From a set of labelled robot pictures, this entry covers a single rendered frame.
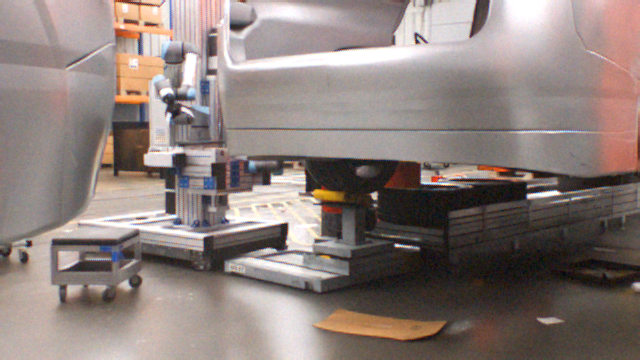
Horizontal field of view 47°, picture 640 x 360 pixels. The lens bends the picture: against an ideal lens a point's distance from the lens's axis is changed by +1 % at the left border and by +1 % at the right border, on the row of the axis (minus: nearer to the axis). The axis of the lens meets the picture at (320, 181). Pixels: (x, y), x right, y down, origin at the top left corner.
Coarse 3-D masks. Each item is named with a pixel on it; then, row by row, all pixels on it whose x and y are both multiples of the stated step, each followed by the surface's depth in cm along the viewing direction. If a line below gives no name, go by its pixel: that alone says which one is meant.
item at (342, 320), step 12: (336, 312) 353; (348, 312) 353; (324, 324) 335; (336, 324) 335; (348, 324) 335; (360, 324) 335; (372, 324) 335; (384, 324) 335; (396, 324) 335; (408, 324) 334; (420, 324) 335; (432, 324) 330; (444, 324) 327; (384, 336) 316; (396, 336) 316; (408, 336) 317; (420, 336) 313
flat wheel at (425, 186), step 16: (384, 192) 484; (400, 192) 473; (416, 192) 468; (432, 192) 466; (448, 192) 468; (464, 192) 474; (384, 208) 486; (400, 208) 474; (416, 208) 469; (432, 208) 467; (448, 208) 469; (416, 224) 470; (432, 224) 468
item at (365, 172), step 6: (384, 162) 436; (348, 168) 408; (354, 168) 440; (360, 168) 443; (366, 168) 440; (372, 168) 437; (378, 168) 434; (384, 168) 432; (354, 174) 412; (360, 174) 436; (366, 174) 433; (372, 174) 430; (378, 174) 428; (366, 180) 419
